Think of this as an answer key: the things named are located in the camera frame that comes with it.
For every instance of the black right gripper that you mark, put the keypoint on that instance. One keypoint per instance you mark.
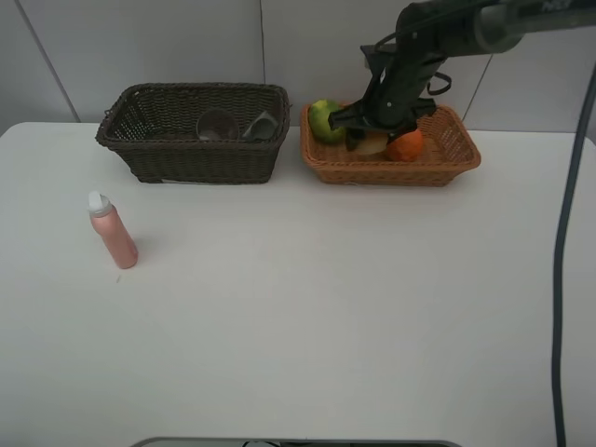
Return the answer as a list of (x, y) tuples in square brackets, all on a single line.
[(393, 102)]

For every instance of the red yellow peach fruit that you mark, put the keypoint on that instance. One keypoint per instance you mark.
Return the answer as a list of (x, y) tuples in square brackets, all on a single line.
[(375, 143)]

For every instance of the orange mandarin fruit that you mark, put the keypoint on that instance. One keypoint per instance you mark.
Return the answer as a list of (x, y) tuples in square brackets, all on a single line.
[(406, 148)]

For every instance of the green lime fruit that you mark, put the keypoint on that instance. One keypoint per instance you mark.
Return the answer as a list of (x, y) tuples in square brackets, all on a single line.
[(318, 120)]

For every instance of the dark grey square bottle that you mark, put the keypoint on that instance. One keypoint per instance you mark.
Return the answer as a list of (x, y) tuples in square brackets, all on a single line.
[(262, 128)]

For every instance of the translucent purple plastic cup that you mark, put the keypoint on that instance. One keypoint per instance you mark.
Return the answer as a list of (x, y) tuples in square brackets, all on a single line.
[(216, 125)]

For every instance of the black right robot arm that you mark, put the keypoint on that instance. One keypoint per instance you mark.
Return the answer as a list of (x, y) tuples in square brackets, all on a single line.
[(429, 33)]

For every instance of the orange wicker basket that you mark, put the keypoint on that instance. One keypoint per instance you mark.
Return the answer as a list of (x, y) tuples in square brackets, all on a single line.
[(448, 152)]

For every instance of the dark brown wicker basket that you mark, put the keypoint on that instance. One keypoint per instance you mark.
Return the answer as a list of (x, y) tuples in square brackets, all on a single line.
[(152, 128)]

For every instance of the pink bottle white cap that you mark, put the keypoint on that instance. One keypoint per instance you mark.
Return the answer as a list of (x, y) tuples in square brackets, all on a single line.
[(107, 223)]

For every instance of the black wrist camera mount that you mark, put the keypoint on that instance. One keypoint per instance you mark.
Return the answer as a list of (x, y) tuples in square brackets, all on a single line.
[(376, 59)]

